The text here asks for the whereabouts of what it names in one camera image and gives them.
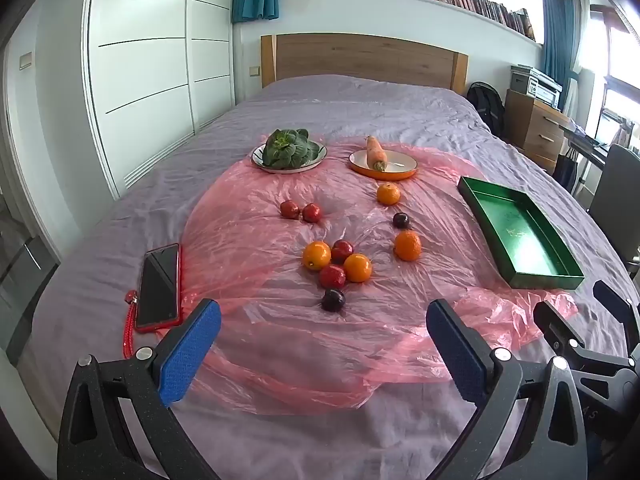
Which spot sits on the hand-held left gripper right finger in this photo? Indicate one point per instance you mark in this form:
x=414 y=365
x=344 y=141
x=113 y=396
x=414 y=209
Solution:
x=457 y=355

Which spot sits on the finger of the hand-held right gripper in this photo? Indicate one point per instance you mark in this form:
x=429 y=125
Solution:
x=617 y=307
x=552 y=322

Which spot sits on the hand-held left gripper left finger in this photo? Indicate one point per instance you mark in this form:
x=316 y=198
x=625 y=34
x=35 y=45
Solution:
x=192 y=350

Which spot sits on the green rectangular tray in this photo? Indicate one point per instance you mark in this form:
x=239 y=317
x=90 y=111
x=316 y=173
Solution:
x=520 y=230

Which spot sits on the orange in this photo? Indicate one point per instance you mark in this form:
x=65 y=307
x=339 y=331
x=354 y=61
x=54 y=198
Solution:
x=316 y=255
x=407 y=245
x=387 y=193
x=357 y=267

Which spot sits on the dark purple plum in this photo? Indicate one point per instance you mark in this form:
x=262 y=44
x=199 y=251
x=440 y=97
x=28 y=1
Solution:
x=401 y=220
x=333 y=300

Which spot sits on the red apple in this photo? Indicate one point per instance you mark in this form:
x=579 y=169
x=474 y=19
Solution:
x=311 y=212
x=289 y=208
x=342 y=250

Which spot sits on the smartphone in red case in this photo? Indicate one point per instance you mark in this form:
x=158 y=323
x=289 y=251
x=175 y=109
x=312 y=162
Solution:
x=157 y=285

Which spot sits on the pink plastic sheet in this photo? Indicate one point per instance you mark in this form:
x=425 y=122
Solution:
x=250 y=270

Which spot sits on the grey chair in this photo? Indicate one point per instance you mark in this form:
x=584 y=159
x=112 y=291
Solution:
x=620 y=185

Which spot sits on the dark bag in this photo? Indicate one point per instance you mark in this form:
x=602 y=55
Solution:
x=565 y=170

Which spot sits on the dark desk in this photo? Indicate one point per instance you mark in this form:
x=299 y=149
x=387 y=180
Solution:
x=585 y=140

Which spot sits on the wooden dresser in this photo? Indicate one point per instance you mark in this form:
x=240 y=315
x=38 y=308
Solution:
x=535 y=125

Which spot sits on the orange enamel plate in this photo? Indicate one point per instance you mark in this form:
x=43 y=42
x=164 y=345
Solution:
x=400 y=162

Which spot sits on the white plate with green rim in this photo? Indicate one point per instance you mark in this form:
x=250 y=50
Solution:
x=260 y=160

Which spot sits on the carrot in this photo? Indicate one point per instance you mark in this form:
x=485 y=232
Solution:
x=375 y=152

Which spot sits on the bok choy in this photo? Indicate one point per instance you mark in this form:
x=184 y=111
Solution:
x=287 y=150

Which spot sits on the black backpack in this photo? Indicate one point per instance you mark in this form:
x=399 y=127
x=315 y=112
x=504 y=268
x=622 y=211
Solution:
x=485 y=105

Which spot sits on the grey printer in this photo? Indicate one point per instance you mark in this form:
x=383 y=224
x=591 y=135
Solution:
x=535 y=85

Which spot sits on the window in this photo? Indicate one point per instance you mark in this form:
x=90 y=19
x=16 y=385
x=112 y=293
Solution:
x=617 y=70

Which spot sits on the bed with purple sheet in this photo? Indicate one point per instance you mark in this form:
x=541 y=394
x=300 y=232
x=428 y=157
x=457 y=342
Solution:
x=350 y=105

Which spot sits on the long blue curtain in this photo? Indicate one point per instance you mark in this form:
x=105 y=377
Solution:
x=557 y=35

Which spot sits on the white wardrobe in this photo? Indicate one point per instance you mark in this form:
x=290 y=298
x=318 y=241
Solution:
x=145 y=60

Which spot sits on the wooden headboard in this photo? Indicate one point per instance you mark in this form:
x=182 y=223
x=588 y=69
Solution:
x=365 y=57

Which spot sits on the small wall switch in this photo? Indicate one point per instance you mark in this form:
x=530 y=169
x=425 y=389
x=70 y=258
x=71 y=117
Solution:
x=254 y=70

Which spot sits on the beige wall switch panel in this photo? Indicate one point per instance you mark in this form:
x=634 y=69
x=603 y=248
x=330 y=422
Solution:
x=25 y=60

